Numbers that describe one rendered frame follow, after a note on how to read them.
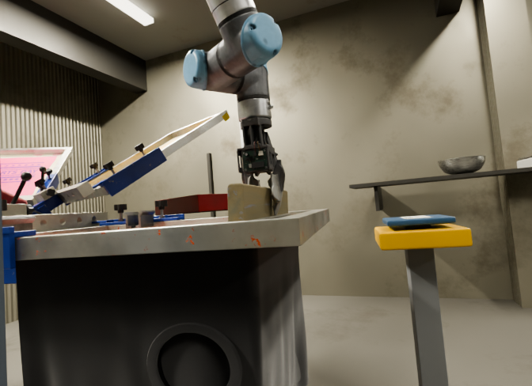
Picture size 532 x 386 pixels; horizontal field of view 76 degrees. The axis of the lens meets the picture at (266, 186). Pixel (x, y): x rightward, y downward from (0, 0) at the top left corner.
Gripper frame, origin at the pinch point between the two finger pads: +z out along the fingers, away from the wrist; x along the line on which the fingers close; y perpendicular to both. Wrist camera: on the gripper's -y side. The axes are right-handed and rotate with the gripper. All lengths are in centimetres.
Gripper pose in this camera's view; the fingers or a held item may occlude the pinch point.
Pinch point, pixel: (266, 210)
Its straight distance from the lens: 78.0
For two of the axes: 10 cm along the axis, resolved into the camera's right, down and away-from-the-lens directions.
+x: 9.6, -1.0, -2.4
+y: -2.5, -0.2, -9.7
